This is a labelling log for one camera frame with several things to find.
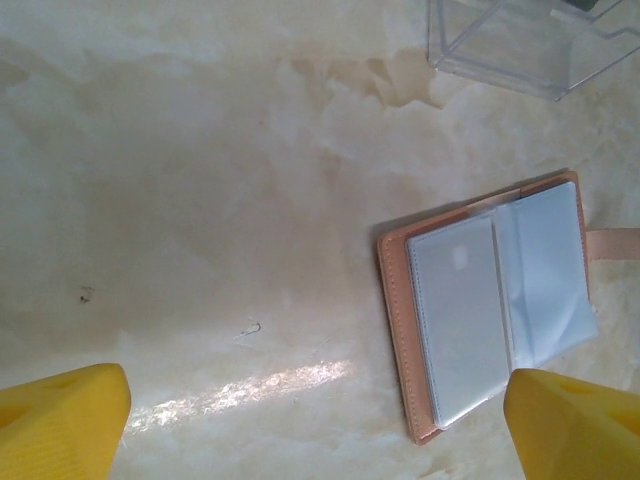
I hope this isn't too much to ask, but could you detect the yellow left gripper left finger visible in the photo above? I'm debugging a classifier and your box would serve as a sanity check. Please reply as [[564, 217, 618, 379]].
[[0, 362, 133, 480]]

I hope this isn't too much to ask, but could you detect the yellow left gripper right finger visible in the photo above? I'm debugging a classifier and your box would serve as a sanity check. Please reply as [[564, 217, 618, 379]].
[[503, 367, 640, 480]]

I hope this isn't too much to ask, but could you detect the grey card in sleeve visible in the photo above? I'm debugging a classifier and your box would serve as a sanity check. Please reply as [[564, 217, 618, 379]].
[[407, 219, 511, 429]]

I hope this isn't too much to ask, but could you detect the clear acrylic card stand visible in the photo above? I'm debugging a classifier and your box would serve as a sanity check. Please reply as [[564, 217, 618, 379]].
[[427, 0, 640, 103]]

